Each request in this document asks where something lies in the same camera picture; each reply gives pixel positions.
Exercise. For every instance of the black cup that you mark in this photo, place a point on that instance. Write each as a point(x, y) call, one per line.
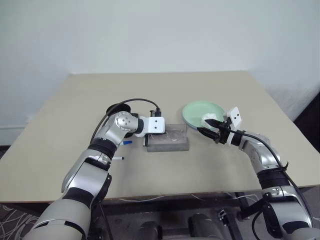
point(113, 108)

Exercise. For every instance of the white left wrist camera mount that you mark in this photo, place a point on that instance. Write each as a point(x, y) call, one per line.
point(156, 125)

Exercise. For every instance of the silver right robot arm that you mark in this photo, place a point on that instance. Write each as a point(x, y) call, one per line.
point(272, 185)

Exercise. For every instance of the mint green plate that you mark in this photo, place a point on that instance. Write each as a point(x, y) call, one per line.
point(195, 112)

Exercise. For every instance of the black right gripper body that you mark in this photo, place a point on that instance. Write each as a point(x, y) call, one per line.
point(223, 135)

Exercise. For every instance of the black table frame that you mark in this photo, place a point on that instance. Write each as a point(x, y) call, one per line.
point(242, 205)

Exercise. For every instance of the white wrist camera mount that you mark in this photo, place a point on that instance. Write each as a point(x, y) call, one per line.
point(235, 116)
point(156, 125)

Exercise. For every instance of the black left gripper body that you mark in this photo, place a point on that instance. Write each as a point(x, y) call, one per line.
point(147, 141)

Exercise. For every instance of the white marker with black tip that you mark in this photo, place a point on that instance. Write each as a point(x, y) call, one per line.
point(118, 158)

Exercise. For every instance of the dark rounded shape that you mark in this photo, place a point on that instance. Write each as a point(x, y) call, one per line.
point(203, 226)
point(151, 231)

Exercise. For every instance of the blue marker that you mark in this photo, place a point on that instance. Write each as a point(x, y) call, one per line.
point(128, 143)

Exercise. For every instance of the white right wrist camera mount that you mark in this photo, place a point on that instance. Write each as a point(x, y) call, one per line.
point(235, 116)

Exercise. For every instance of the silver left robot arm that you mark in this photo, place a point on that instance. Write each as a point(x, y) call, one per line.
point(82, 175)

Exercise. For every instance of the clear plastic box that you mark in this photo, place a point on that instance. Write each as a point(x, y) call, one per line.
point(167, 146)

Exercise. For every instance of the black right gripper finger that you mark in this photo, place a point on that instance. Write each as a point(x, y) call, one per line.
point(208, 133)
point(213, 123)

